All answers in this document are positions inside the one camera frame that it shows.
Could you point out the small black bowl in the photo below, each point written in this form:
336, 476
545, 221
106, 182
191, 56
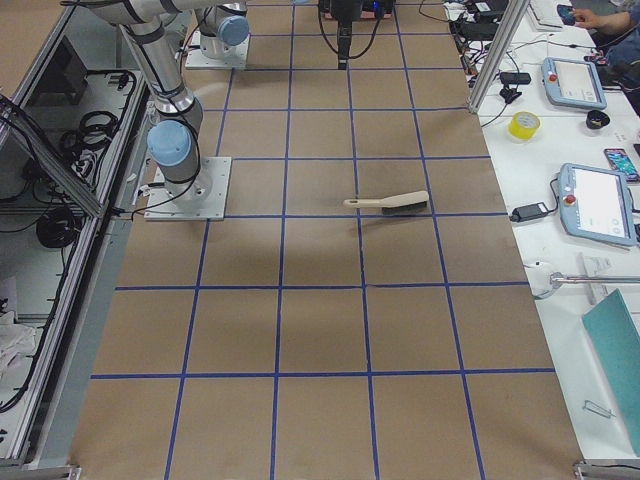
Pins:
596, 120

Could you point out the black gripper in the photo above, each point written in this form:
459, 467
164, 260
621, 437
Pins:
343, 11

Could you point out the teach pendant tablet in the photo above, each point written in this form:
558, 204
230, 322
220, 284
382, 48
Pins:
595, 204
572, 83

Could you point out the smartphone with colourful screen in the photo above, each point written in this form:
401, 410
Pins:
620, 161

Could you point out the person hand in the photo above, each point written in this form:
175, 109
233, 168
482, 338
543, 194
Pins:
587, 19

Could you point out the black power adapter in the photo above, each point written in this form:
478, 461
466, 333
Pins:
529, 212

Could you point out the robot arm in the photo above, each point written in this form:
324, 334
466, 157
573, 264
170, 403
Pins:
222, 34
173, 143

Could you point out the near teach pendant tablet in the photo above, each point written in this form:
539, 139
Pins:
595, 204

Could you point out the yellow tape roll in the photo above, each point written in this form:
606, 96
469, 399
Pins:
524, 125

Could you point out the far teach pendant tablet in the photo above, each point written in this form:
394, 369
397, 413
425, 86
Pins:
572, 83

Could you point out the teal board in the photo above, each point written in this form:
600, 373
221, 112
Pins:
615, 339

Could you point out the aluminium frame post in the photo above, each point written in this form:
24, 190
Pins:
506, 30

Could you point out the beige hand brush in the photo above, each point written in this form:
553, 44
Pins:
397, 204

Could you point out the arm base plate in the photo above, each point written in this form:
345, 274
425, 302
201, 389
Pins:
205, 199
221, 57

